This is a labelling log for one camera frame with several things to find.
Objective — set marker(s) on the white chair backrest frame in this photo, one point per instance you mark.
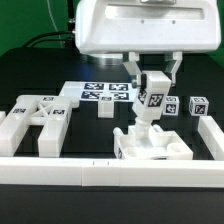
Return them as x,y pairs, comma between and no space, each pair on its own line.
53,113

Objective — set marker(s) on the white right side rail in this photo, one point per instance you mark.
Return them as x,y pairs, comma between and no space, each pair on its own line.
212,136

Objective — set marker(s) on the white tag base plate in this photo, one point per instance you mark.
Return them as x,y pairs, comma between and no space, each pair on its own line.
90,91

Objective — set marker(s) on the white rail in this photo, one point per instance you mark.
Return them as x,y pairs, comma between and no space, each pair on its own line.
212,136
111,172

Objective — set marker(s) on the white front rail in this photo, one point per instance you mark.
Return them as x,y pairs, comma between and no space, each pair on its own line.
111,172

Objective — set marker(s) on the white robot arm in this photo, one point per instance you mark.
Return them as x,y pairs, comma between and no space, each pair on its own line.
103,58

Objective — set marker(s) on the white chair seat part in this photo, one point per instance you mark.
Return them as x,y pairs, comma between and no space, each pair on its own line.
151,144

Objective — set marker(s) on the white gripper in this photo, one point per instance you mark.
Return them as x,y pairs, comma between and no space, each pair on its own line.
147,26

